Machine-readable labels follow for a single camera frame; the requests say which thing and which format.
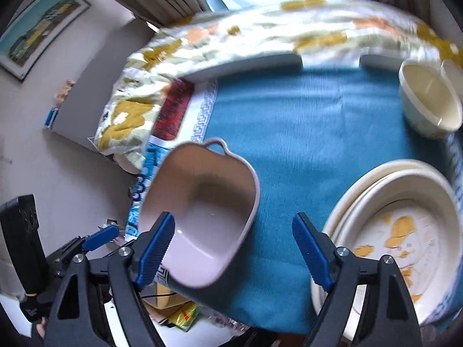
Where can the blue table cloth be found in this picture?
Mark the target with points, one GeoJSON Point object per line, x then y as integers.
{"type": "Point", "coordinates": [307, 133]}
{"type": "Point", "coordinates": [173, 108]}

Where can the white bed table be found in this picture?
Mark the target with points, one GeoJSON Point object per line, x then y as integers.
{"type": "Point", "coordinates": [253, 63]}

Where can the grey headboard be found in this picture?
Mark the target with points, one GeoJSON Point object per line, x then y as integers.
{"type": "Point", "coordinates": [94, 90]}

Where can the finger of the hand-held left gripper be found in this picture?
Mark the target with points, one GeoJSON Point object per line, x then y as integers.
{"type": "Point", "coordinates": [101, 238]}

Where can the framed picture of houses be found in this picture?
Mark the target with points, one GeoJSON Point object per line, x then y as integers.
{"type": "Point", "coordinates": [39, 29]}

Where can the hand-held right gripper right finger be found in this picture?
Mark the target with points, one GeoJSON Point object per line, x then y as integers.
{"type": "Point", "coordinates": [311, 255]}

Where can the yellow green packet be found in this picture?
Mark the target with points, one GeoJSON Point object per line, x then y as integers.
{"type": "Point", "coordinates": [184, 316]}

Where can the duck print plate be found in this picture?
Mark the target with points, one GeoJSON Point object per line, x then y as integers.
{"type": "Point", "coordinates": [408, 231]}

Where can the blue and white box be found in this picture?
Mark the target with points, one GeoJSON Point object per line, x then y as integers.
{"type": "Point", "coordinates": [51, 118]}

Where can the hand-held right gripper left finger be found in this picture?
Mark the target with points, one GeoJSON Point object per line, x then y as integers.
{"type": "Point", "coordinates": [155, 251]}

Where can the beige plush toy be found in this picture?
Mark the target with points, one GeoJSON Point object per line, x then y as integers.
{"type": "Point", "coordinates": [65, 90]}

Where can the cream bowl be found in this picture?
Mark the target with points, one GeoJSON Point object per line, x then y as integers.
{"type": "Point", "coordinates": [454, 74]}
{"type": "Point", "coordinates": [427, 101]}

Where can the floral blanket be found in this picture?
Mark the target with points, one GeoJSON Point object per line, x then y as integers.
{"type": "Point", "coordinates": [253, 32]}

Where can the cardboard box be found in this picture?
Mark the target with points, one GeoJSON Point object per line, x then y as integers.
{"type": "Point", "coordinates": [164, 298]}

